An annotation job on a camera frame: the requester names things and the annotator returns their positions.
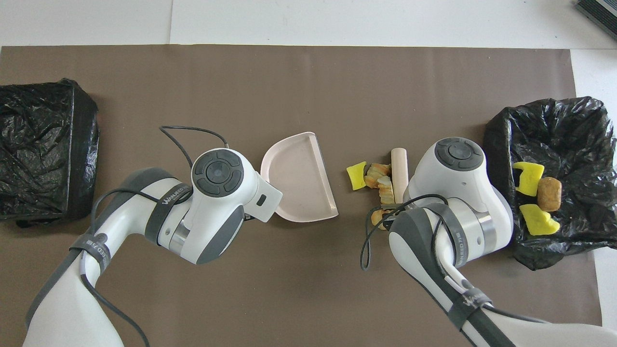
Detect beige plastic dustpan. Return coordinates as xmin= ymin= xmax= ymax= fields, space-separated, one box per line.
xmin=260 ymin=132 xmax=339 ymax=223

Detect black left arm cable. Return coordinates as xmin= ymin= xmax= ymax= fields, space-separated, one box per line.
xmin=80 ymin=125 xmax=256 ymax=347

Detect dark grey ribbed device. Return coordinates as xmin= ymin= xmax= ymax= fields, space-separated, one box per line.
xmin=575 ymin=0 xmax=617 ymax=41

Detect chunky yellow sponge piece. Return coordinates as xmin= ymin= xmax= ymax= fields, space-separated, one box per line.
xmin=519 ymin=203 xmax=561 ymax=237

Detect beige hand brush black bristles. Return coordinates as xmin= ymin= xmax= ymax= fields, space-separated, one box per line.
xmin=390 ymin=147 xmax=410 ymax=205

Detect small yellow sponge wedge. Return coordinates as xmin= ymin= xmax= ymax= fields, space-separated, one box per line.
xmin=346 ymin=161 xmax=368 ymax=191

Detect notched yellow sponge piece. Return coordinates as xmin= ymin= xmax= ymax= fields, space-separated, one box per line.
xmin=512 ymin=161 xmax=545 ymax=197

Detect brown paper table mat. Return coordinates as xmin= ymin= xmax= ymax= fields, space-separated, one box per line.
xmin=0 ymin=45 xmax=605 ymax=347

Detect brown cork-like cylinder piece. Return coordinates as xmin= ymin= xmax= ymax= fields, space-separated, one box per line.
xmin=537 ymin=176 xmax=563 ymax=213

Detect striped croissant bread piece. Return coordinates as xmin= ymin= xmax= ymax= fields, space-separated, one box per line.
xmin=378 ymin=176 xmax=396 ymax=205
xmin=366 ymin=163 xmax=392 ymax=188
xmin=370 ymin=208 xmax=393 ymax=231

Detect taut black bag-lined bin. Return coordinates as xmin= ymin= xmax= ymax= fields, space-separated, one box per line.
xmin=0 ymin=78 xmax=100 ymax=228

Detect crumpled black bag-lined bin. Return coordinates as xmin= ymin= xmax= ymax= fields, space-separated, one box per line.
xmin=483 ymin=96 xmax=617 ymax=271

